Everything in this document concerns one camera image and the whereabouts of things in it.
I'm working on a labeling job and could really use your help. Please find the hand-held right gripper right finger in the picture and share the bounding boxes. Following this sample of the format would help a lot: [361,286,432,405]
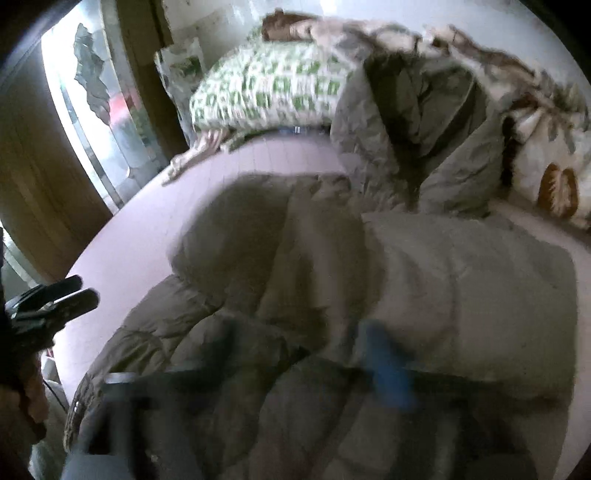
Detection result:
[355,318,541,480]

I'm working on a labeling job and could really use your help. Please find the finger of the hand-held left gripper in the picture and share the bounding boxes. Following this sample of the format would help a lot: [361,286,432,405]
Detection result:
[14,288,100,331]
[27,275,84,304]

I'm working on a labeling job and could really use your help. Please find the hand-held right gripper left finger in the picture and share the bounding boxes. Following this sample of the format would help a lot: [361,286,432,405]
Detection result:
[65,318,315,480]

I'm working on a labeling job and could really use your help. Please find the olive puffer jacket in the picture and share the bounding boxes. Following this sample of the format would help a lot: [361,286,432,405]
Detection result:
[65,51,580,480]

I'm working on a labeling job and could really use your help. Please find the person's left hand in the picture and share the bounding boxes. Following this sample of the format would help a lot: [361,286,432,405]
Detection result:
[22,356,51,425]

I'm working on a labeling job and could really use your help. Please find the brown wooden panel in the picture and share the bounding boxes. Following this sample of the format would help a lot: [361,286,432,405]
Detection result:
[0,46,114,283]

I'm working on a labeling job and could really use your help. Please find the striped beige cloth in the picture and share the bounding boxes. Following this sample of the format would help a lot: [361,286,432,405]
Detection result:
[161,128,232,186]

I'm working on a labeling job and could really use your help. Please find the window with leaf decal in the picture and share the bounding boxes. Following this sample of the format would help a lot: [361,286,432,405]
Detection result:
[41,0,172,214]

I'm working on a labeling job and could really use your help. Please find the bed with pink sheet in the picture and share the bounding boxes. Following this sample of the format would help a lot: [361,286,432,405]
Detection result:
[55,124,591,480]

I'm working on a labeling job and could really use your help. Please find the small green print pillow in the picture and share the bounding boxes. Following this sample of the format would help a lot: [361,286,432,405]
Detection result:
[154,37,207,145]

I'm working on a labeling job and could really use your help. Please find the leaf print fleece blanket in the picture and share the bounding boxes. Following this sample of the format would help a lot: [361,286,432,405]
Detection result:
[262,9,591,232]

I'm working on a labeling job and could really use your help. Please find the green patterned white pillow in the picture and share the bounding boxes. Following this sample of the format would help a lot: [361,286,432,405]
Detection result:
[189,25,365,139]

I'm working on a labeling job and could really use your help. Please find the brown wooden window frame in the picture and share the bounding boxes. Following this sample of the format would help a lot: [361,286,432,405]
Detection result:
[115,0,188,160]

